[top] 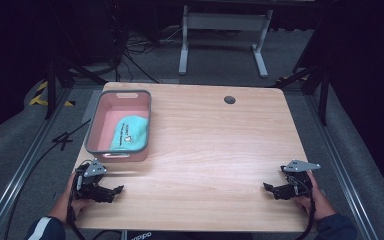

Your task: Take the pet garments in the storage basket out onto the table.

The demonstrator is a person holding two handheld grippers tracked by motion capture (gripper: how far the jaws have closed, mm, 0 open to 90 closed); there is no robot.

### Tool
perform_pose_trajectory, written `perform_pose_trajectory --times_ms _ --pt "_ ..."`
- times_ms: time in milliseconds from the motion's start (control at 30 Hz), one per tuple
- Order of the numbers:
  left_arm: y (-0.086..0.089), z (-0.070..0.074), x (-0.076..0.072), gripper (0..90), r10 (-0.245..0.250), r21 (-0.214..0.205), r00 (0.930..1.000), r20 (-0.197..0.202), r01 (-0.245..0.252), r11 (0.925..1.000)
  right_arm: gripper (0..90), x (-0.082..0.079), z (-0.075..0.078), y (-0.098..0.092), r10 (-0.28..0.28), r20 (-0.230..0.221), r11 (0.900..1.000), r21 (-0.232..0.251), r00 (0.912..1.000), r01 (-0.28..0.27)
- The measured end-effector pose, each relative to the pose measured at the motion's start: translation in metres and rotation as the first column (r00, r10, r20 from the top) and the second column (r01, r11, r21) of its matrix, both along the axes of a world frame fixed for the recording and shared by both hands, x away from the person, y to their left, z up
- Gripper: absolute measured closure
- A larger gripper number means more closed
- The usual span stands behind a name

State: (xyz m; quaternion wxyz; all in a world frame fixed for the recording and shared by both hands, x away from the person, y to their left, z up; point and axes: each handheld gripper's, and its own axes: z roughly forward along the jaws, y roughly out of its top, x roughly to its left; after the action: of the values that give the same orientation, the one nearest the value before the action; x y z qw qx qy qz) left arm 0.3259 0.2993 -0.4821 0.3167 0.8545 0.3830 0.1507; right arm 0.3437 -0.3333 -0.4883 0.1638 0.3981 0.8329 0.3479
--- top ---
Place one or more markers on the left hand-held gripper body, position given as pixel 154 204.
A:
pixel 90 181

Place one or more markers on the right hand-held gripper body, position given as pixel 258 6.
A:
pixel 298 181

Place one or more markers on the pink basket with grey rim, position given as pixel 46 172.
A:
pixel 96 133

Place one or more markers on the teal towel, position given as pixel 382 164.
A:
pixel 130 133

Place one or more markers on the person's right hand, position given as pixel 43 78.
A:
pixel 321 203

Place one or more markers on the person's left hand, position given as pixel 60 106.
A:
pixel 63 206

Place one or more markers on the black metal stand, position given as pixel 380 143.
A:
pixel 50 90
pixel 323 96

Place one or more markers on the yellow black hazard tape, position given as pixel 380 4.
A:
pixel 36 99

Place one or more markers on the aluminium floor rail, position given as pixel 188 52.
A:
pixel 343 173
pixel 16 180

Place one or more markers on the white metal desk frame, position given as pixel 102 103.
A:
pixel 225 21

